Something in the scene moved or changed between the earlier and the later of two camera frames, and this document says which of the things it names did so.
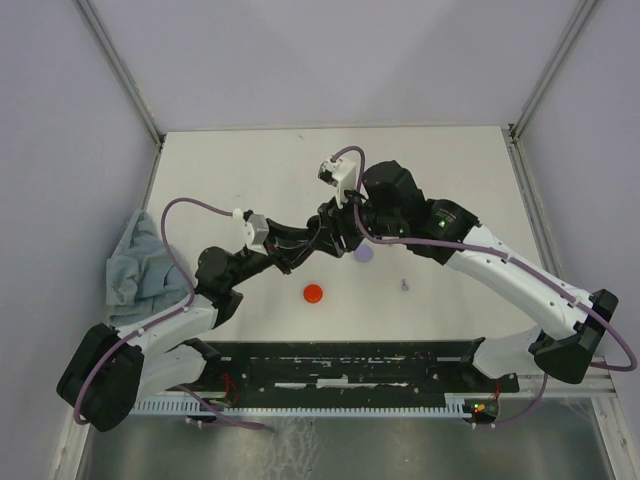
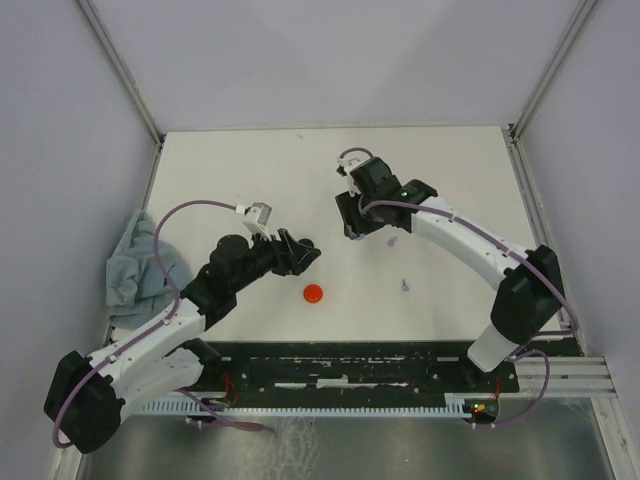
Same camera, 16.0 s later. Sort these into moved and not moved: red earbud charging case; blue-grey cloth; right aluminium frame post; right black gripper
Moved: right black gripper
Not moved: right aluminium frame post; red earbud charging case; blue-grey cloth
